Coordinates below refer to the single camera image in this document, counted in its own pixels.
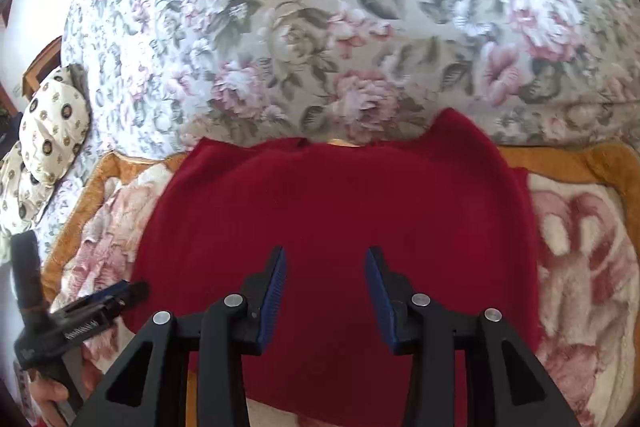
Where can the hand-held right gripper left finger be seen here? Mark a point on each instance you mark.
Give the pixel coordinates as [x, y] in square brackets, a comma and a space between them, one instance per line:
[274, 302]

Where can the person's left hand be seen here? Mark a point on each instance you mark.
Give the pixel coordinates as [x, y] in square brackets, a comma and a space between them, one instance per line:
[50, 402]

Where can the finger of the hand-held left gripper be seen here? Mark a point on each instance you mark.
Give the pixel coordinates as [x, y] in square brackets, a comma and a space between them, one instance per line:
[27, 277]
[105, 304]

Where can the red knit sweater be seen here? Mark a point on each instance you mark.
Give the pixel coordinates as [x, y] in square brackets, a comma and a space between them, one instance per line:
[325, 207]

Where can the cream pillow with round prints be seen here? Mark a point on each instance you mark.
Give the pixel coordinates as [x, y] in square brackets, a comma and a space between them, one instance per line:
[55, 122]
[22, 197]

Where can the floral quilt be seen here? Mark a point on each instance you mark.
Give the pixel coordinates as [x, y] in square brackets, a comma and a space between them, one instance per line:
[325, 22]

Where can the plush blanket with orange border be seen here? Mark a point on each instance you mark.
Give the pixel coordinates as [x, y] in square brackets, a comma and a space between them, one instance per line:
[585, 257]

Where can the wooden chair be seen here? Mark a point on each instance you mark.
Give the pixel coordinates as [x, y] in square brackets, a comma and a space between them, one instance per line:
[42, 67]

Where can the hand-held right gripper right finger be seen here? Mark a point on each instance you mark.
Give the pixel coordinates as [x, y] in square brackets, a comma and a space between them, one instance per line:
[381, 302]

